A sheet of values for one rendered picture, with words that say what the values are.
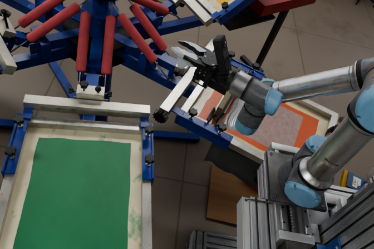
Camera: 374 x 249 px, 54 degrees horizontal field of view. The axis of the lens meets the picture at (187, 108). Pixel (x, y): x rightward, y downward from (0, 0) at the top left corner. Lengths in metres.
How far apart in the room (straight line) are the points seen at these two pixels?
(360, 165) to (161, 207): 1.86
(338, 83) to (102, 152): 1.05
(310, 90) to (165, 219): 1.73
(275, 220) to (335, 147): 0.47
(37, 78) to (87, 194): 1.90
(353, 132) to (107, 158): 1.06
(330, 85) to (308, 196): 0.35
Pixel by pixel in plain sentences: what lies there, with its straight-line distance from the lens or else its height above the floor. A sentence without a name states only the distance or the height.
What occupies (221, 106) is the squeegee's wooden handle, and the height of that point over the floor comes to 1.06.
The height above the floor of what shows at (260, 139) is 0.95.
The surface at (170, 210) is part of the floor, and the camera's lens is 2.69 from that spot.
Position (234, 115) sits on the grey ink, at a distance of 2.00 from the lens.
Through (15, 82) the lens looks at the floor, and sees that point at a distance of 3.34.
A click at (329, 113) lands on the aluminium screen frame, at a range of 2.28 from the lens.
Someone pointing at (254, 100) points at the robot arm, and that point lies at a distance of 1.08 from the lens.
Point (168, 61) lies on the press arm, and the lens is 2.05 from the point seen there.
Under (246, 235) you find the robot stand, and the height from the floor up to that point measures 1.17.
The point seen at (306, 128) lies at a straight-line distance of 2.16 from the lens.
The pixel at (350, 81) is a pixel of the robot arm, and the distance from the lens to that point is 1.13.
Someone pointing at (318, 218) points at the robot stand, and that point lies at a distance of 1.59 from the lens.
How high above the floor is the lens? 2.39
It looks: 47 degrees down
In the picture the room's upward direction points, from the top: 19 degrees clockwise
